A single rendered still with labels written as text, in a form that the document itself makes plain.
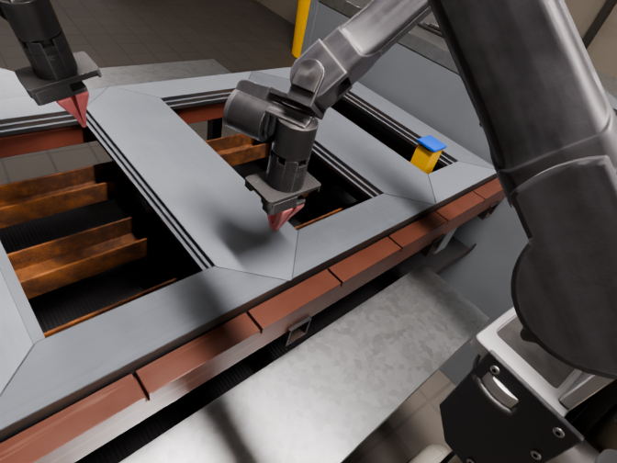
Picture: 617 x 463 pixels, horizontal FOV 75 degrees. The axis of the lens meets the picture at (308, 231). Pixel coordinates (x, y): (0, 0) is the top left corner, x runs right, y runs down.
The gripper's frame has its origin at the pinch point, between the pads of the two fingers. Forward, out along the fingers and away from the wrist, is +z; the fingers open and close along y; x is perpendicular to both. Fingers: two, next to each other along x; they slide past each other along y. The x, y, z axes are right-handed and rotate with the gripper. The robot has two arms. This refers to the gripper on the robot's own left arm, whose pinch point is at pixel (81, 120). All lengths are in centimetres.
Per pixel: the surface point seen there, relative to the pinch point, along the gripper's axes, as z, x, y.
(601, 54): 77, -1, -289
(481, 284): 71, 52, -85
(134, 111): 17.1, -22.7, -14.3
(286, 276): 15.7, 36.7, -14.5
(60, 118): 15.1, -26.6, 0.7
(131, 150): 15.1, -7.6, -7.4
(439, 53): 17, 3, -98
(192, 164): 17.0, 1.9, -16.0
